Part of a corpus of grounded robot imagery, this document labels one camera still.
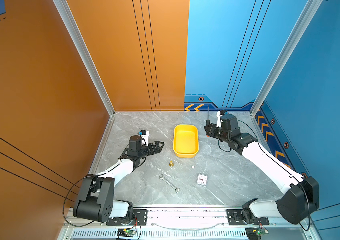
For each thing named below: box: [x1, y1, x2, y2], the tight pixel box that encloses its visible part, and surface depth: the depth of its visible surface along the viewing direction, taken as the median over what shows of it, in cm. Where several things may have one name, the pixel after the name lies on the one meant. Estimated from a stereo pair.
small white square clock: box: [196, 173, 208, 187], surface depth 85 cm
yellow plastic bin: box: [173, 124, 199, 158], surface depth 105 cm
